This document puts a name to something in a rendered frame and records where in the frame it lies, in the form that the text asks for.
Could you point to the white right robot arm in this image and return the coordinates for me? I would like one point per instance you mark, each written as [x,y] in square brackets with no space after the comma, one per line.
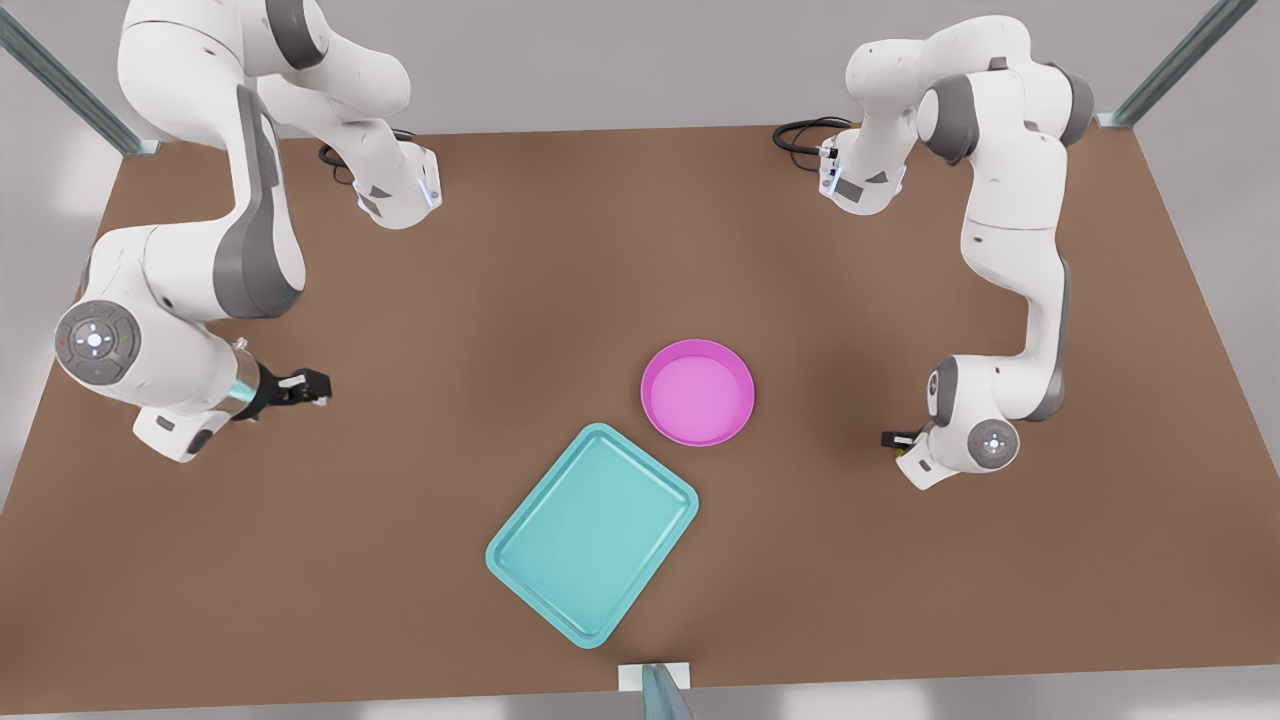
[180,260]

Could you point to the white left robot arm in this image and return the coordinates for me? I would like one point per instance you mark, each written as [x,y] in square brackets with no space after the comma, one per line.
[1010,200]

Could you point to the pink round plate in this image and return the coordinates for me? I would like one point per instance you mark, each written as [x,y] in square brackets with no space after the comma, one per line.
[697,392]

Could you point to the teal rectangular tray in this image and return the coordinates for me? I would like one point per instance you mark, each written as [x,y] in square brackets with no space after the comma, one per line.
[592,535]

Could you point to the silver frame post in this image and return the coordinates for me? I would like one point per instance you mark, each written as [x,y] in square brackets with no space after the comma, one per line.
[660,690]
[70,90]
[1170,65]

